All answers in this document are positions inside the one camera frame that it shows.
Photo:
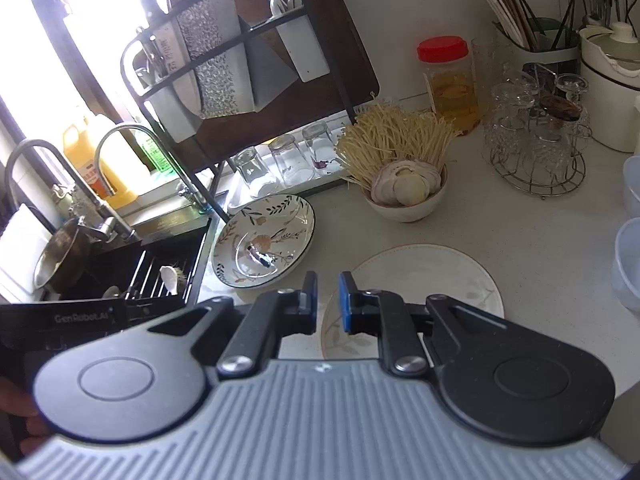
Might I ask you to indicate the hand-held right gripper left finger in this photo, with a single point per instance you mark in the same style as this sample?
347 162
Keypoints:
311 305

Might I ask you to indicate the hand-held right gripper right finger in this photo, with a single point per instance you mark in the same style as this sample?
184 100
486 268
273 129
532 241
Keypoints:
345 307

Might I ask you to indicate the floral plate with dark rim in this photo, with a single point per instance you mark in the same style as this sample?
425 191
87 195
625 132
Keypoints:
280 230

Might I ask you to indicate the white leaf print plate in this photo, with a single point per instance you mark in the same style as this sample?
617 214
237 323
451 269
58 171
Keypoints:
430 280

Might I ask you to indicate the plain white bowl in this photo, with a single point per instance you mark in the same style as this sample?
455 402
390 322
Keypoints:
632 185
627 265

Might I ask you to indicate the person's left hand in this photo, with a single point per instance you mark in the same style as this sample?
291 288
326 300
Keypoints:
20 410

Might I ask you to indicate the steel pot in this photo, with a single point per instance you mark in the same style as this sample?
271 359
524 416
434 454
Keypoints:
65 255

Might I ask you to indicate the white cloth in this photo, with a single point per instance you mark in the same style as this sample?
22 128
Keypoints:
22 250

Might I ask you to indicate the white dish brush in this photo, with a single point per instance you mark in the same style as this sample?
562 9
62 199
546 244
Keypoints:
172 277

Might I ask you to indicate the black kitchen sink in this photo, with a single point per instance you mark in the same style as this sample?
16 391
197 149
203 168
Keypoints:
165 250

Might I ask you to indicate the small white bowl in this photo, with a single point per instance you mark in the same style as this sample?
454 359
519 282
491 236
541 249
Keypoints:
407 210

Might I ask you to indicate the three upturned drinking glasses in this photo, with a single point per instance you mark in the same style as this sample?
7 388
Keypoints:
300 187

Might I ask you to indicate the peeled white onion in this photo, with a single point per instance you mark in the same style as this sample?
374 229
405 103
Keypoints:
407 185

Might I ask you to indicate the clear drinking glass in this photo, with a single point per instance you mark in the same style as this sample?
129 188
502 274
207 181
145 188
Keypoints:
292 160
322 147
255 172

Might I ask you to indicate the orange detergent bottle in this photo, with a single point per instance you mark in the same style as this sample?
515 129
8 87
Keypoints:
85 160

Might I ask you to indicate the bowl of enoki mushrooms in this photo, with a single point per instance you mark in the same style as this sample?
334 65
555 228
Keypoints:
390 135

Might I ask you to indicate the curved steel faucet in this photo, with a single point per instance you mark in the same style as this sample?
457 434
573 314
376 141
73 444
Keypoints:
30 150
125 132

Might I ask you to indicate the green bottle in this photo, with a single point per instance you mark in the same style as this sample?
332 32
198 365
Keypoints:
157 155

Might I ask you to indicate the black metal dish rack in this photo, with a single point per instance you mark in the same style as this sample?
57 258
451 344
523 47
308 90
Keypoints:
342 85

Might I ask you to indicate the clear jar with red lid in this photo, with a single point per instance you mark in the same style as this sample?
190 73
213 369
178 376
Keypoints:
452 90

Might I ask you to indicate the white cutlery caddy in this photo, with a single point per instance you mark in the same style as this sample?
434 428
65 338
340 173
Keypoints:
305 45

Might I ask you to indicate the grey patterned plate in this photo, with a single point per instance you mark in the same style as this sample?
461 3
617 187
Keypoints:
210 60

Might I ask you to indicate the tall clear glass tumbler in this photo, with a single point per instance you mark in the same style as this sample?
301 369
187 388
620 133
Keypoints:
487 67

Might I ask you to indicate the brown wooden cutting board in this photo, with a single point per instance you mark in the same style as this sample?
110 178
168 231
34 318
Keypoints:
350 25

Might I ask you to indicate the green white chopstick holder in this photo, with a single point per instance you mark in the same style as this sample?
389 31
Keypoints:
545 57

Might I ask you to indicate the bundle of chopsticks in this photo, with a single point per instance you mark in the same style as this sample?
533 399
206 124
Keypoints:
510 10

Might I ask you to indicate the white electric glass kettle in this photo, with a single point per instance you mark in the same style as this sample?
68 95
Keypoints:
610 90

